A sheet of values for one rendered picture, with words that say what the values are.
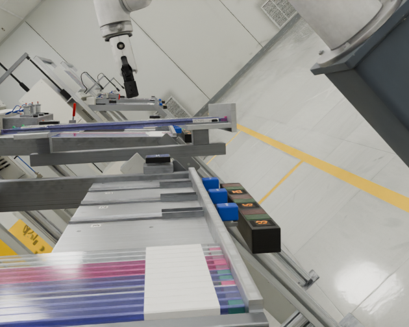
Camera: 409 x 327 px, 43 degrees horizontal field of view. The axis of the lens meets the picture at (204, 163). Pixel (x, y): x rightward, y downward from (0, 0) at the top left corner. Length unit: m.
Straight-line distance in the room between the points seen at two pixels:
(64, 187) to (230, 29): 7.63
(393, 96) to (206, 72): 7.57
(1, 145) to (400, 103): 1.33
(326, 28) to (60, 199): 0.61
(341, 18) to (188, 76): 7.53
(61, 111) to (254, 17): 4.22
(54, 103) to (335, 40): 4.60
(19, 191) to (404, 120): 0.74
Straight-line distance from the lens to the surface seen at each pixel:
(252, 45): 8.62
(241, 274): 0.46
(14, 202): 1.09
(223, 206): 0.75
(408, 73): 1.00
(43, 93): 5.46
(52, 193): 1.07
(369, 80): 0.97
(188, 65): 8.47
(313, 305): 1.21
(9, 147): 1.88
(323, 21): 0.99
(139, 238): 0.65
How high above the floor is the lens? 0.90
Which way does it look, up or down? 10 degrees down
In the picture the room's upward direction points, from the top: 45 degrees counter-clockwise
